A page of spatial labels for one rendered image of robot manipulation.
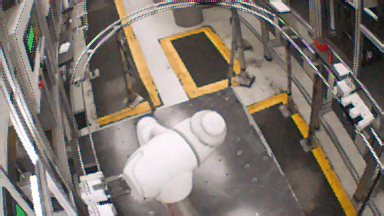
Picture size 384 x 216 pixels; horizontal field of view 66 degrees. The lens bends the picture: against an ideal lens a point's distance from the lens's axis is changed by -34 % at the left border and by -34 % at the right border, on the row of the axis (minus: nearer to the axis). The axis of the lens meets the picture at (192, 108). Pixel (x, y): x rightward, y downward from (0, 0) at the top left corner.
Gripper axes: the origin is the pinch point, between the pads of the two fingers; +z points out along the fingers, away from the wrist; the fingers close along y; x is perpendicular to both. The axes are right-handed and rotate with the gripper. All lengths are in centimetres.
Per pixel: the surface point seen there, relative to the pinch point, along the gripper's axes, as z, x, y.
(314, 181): -135, -14, -93
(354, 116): -140, 9, -9
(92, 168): 3.2, -30.5, -17.3
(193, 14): -124, -245, -76
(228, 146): -69, -27, -27
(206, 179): -52, -11, -28
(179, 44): -98, -219, -93
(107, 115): -13, -156, -94
